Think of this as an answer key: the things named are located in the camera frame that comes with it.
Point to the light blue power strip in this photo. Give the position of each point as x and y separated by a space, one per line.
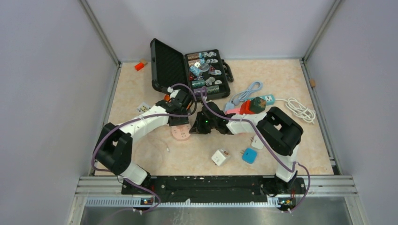
228 106

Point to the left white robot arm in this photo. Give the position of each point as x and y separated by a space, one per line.
114 147

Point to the pink triangular power socket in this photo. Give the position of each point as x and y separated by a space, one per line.
233 110

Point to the white charger plug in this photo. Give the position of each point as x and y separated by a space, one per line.
256 143

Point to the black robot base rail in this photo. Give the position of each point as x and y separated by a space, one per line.
217 189

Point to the blue charger plug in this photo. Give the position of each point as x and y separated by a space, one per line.
249 155

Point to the dark green cube plug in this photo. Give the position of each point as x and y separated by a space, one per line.
257 105

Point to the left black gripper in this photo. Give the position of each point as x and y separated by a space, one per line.
184 121

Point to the white cartoon plug adapter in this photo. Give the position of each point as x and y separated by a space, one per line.
220 156

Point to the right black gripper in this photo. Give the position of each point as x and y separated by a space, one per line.
198 128

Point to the round pink power socket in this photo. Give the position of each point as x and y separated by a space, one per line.
181 132

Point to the teal small socket adapter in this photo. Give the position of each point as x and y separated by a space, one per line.
270 99

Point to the open black carrying case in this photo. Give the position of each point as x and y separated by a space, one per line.
196 70

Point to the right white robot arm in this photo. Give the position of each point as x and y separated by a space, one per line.
278 132

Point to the red small block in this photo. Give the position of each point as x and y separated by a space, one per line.
139 66

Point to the red cube plug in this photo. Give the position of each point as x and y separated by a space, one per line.
245 108

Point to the white multi-hole adapter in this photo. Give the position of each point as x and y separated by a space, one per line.
143 107

